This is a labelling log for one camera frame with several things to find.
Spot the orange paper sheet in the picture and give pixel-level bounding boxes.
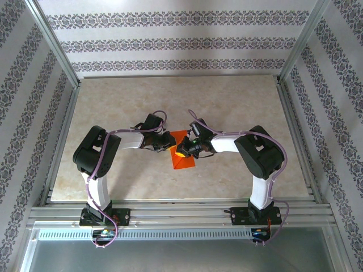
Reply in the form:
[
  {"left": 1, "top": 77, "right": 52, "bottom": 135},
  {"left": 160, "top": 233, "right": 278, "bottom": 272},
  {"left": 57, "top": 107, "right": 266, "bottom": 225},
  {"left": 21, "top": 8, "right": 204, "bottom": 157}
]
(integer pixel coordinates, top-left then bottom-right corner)
[{"left": 169, "top": 130, "right": 196, "bottom": 170}]

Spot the grey metal sheet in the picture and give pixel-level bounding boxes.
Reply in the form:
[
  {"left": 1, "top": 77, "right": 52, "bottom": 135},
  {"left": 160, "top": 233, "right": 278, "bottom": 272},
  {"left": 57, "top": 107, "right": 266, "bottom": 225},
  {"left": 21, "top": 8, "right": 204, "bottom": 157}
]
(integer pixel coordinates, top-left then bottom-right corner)
[{"left": 19, "top": 226, "right": 345, "bottom": 272}]

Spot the small electronics board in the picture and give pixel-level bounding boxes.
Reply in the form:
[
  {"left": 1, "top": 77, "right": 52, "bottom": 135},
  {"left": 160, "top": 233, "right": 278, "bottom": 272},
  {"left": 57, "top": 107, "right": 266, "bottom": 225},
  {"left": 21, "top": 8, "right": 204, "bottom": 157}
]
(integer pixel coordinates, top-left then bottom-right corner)
[
  {"left": 251, "top": 228, "right": 272, "bottom": 238},
  {"left": 92, "top": 229, "right": 117, "bottom": 239}
]

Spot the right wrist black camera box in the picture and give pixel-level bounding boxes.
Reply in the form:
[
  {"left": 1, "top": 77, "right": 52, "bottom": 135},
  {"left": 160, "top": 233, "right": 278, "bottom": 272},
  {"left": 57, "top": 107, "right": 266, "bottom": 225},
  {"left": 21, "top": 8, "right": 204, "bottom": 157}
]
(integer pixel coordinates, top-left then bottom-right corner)
[{"left": 189, "top": 118, "right": 211, "bottom": 140}]

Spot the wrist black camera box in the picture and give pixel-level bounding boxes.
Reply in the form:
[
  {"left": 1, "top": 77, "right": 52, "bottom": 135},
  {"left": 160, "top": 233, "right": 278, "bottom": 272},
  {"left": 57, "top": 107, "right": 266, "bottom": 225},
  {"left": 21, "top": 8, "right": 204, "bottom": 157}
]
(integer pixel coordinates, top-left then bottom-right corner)
[
  {"left": 141, "top": 113, "right": 166, "bottom": 134},
  {"left": 189, "top": 118, "right": 211, "bottom": 140}
]

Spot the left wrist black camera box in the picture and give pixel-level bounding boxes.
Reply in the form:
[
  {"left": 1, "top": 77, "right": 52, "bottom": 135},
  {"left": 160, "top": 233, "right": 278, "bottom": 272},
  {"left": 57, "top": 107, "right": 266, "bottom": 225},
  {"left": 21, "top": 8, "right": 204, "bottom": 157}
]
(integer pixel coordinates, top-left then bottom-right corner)
[{"left": 141, "top": 113, "right": 166, "bottom": 134}]

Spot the wide aluminium base rail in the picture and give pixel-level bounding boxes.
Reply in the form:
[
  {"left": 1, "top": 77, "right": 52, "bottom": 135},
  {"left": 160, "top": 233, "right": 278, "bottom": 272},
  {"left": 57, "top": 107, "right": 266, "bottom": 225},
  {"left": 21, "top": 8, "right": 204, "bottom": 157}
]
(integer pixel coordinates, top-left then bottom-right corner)
[{"left": 27, "top": 199, "right": 337, "bottom": 229}]

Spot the thin aluminium frame rail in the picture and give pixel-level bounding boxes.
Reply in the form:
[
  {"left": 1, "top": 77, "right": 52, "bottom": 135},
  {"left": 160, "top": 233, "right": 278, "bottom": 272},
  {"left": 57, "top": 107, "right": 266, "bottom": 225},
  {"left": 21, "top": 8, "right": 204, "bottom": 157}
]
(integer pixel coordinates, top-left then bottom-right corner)
[{"left": 80, "top": 74, "right": 280, "bottom": 80}]

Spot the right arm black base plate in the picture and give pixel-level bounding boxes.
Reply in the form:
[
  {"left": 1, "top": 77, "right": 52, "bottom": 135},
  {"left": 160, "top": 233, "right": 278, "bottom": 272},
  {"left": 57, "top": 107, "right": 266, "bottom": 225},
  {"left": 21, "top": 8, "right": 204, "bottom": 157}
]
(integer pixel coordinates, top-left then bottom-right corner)
[{"left": 230, "top": 206, "right": 282, "bottom": 227}]

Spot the slotted grey cable duct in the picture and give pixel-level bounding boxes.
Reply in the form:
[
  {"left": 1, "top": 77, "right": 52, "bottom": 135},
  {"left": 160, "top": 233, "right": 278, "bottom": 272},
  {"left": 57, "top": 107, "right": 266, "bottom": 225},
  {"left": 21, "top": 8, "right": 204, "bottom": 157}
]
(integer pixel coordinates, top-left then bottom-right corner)
[{"left": 36, "top": 228, "right": 273, "bottom": 241}]

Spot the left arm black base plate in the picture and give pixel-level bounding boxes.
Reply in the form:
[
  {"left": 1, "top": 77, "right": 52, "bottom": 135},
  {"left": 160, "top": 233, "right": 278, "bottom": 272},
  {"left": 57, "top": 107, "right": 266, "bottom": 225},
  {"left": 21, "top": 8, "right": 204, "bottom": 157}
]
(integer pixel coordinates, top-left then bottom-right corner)
[{"left": 79, "top": 208, "right": 132, "bottom": 227}]

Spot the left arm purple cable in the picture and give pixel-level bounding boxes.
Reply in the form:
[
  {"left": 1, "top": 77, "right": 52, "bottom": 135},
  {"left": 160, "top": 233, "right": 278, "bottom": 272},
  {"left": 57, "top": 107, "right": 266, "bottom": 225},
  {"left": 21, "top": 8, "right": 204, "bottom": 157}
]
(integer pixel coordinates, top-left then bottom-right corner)
[{"left": 86, "top": 109, "right": 168, "bottom": 249}]

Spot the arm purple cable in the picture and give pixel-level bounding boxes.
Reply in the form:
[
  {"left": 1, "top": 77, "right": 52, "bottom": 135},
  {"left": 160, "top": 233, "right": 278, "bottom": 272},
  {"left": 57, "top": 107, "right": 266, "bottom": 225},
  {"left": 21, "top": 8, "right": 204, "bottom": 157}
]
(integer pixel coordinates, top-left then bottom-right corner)
[
  {"left": 188, "top": 109, "right": 290, "bottom": 247},
  {"left": 86, "top": 109, "right": 168, "bottom": 249}
]

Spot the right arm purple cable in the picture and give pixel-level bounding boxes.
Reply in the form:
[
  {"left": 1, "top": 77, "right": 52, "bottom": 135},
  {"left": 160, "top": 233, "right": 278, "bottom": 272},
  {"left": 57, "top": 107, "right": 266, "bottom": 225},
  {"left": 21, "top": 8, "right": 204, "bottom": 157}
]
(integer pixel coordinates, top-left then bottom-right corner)
[{"left": 188, "top": 109, "right": 290, "bottom": 247}]

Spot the aluminium frame post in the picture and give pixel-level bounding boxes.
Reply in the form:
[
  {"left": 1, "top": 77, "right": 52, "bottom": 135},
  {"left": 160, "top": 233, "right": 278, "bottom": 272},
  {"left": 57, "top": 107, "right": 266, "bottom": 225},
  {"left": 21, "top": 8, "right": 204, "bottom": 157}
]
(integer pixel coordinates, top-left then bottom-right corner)
[
  {"left": 24, "top": 0, "right": 81, "bottom": 89},
  {"left": 278, "top": 0, "right": 332, "bottom": 84}
]

